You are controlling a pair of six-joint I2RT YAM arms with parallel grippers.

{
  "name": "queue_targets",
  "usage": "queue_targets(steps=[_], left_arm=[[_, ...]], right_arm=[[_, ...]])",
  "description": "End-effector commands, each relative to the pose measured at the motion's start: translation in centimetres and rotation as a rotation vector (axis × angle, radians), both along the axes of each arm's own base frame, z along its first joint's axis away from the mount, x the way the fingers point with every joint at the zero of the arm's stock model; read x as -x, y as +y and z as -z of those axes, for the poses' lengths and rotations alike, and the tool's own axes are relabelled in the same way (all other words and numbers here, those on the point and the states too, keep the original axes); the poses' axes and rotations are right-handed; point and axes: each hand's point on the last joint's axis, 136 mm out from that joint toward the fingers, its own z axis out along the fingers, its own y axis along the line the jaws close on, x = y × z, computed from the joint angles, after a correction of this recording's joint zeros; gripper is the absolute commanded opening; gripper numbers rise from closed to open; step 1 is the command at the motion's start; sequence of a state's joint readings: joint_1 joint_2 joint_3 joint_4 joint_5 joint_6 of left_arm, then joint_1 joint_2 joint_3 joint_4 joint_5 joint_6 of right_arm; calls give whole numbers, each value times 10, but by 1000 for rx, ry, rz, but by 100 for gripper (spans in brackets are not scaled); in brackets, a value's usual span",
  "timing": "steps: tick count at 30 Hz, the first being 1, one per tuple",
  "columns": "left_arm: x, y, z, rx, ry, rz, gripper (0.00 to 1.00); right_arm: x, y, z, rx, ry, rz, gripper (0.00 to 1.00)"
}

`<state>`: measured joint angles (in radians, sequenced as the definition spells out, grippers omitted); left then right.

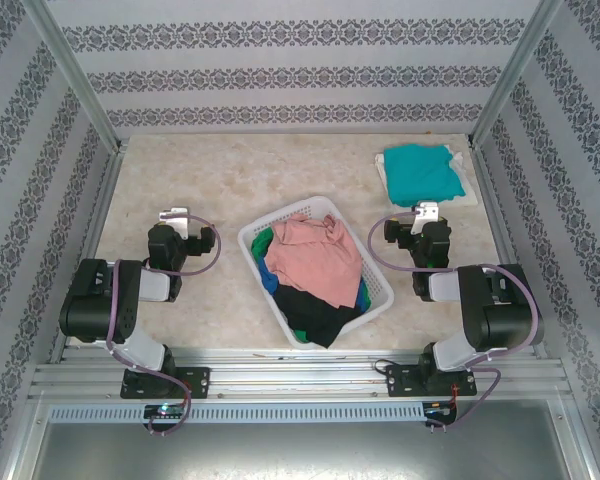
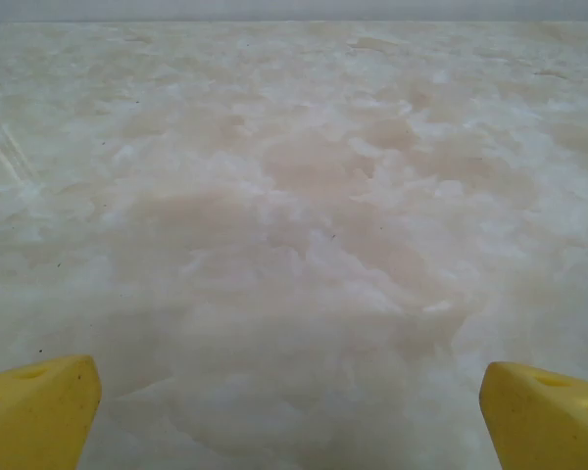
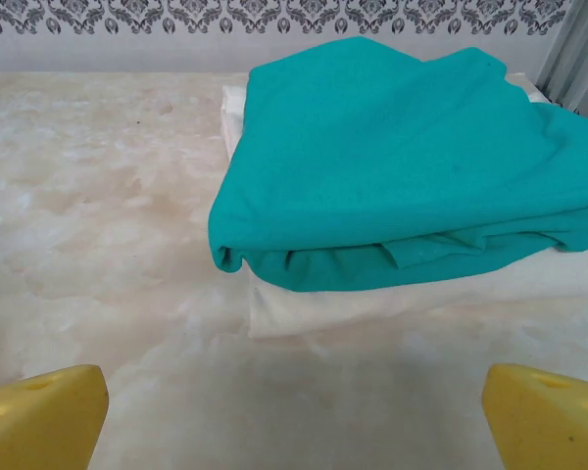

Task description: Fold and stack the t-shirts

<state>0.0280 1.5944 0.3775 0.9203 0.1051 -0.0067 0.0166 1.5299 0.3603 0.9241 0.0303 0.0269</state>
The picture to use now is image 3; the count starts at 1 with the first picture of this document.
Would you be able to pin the teal folded cloth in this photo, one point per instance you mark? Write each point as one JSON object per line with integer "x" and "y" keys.
{"x": 284, "y": 313}

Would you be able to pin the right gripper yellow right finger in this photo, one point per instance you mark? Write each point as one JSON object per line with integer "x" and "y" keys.
{"x": 553, "y": 426}

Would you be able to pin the folded teal t-shirt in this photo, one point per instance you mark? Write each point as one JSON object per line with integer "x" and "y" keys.
{"x": 372, "y": 171}

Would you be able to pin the aluminium corner post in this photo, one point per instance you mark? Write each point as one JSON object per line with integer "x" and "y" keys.
{"x": 578, "y": 54}

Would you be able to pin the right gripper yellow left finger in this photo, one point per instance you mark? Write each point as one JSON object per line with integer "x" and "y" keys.
{"x": 39, "y": 421}

